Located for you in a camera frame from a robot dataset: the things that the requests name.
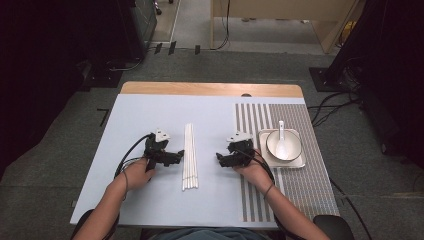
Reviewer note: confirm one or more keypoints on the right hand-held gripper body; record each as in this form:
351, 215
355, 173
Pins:
240, 150

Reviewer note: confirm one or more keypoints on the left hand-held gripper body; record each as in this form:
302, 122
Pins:
156, 148

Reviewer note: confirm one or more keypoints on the row of white chopsticks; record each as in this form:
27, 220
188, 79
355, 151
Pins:
190, 160

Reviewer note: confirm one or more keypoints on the square white plate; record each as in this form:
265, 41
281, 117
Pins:
266, 163

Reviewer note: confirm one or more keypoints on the person's left hand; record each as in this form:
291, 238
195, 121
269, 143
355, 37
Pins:
136, 173

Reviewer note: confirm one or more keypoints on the person's right hand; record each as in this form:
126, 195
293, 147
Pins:
254, 175

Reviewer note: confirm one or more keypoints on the white ceramic spoon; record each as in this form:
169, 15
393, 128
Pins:
282, 150

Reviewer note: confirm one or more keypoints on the black left wrist band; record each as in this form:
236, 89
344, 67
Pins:
126, 181

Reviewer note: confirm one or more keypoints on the black wrist band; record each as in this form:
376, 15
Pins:
126, 181
269, 190

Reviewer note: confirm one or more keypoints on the white bowl with dark rim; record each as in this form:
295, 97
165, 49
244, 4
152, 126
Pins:
294, 143

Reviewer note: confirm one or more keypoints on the black right wrist band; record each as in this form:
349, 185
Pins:
269, 190

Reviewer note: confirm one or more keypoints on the black angled floor tape mark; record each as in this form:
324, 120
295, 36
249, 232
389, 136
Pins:
104, 116

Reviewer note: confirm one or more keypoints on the grey striped placemat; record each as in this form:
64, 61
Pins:
316, 186

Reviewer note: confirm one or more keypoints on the person's grey-blue clothing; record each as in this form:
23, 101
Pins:
206, 235

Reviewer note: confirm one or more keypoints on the black floor stand base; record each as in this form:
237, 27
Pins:
103, 78

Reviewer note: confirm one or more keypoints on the black floor tape strip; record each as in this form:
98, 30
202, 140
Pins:
172, 47
197, 49
158, 48

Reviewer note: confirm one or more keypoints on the dark cabinet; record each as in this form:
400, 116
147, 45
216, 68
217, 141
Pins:
146, 23

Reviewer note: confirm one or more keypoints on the light wooden furniture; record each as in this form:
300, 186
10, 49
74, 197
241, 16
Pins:
266, 8

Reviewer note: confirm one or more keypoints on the black curtain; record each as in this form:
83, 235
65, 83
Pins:
400, 66
33, 66

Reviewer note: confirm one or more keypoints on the yellow object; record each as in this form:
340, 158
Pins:
348, 30

